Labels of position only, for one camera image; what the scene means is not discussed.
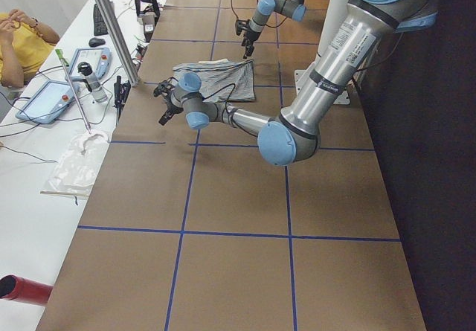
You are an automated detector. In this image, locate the red fire extinguisher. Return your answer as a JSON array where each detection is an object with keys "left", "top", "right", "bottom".
[{"left": 1, "top": 275, "right": 53, "bottom": 306}]

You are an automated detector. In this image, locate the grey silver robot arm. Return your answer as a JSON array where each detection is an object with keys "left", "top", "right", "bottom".
[
  {"left": 153, "top": 0, "right": 438, "bottom": 166},
  {"left": 235, "top": 0, "right": 306, "bottom": 59}
]

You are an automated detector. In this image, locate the small brown box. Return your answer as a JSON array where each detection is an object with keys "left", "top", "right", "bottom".
[{"left": 142, "top": 14, "right": 156, "bottom": 42}]

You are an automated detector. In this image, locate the black computer mouse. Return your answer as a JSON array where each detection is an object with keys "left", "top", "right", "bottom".
[{"left": 89, "top": 37, "right": 106, "bottom": 48}]

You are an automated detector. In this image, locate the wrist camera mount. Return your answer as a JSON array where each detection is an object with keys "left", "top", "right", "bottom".
[
  {"left": 153, "top": 80, "right": 176, "bottom": 97},
  {"left": 235, "top": 19, "right": 248, "bottom": 36}
]

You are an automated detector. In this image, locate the metal rod green handle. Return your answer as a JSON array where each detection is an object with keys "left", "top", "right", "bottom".
[{"left": 55, "top": 48, "right": 92, "bottom": 135}]

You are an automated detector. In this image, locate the black keyboard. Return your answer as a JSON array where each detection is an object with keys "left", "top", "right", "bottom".
[{"left": 92, "top": 4, "right": 108, "bottom": 36}]

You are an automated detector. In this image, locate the person in yellow shirt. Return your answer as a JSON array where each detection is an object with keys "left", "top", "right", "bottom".
[{"left": 1, "top": 9, "right": 60, "bottom": 89}]

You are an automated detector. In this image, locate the clear water bottle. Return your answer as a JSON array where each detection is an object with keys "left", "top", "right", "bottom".
[{"left": 77, "top": 62, "right": 108, "bottom": 103}]

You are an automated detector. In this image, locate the teach pendant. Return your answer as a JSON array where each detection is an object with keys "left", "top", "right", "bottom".
[
  {"left": 68, "top": 47, "right": 112, "bottom": 81},
  {"left": 16, "top": 80, "right": 74, "bottom": 124}
]

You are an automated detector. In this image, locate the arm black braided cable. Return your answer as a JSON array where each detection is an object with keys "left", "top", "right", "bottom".
[
  {"left": 230, "top": 0, "right": 291, "bottom": 29},
  {"left": 199, "top": 83, "right": 239, "bottom": 123}
]

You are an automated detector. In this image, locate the lower teach pendant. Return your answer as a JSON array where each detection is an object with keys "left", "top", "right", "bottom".
[{"left": 16, "top": 80, "right": 74, "bottom": 124}]

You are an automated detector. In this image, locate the navy white striped polo shirt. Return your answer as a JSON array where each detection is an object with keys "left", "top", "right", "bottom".
[{"left": 173, "top": 59, "right": 255, "bottom": 102}]

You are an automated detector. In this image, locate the aluminium frame post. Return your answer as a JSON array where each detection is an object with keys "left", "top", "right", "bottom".
[{"left": 95, "top": 0, "right": 140, "bottom": 87}]

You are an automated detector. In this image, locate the thin wooden stick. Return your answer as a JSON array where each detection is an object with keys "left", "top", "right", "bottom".
[{"left": 39, "top": 190, "right": 89, "bottom": 198}]

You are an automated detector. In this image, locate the upper teach pendant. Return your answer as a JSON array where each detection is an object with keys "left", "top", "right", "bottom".
[{"left": 68, "top": 47, "right": 112, "bottom": 81}]

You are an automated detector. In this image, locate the clear plastic bag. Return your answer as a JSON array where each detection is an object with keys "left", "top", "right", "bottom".
[{"left": 44, "top": 129, "right": 109, "bottom": 195}]

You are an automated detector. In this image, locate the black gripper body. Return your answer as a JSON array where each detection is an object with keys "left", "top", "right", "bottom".
[
  {"left": 242, "top": 26, "right": 260, "bottom": 48},
  {"left": 165, "top": 93, "right": 184, "bottom": 115}
]

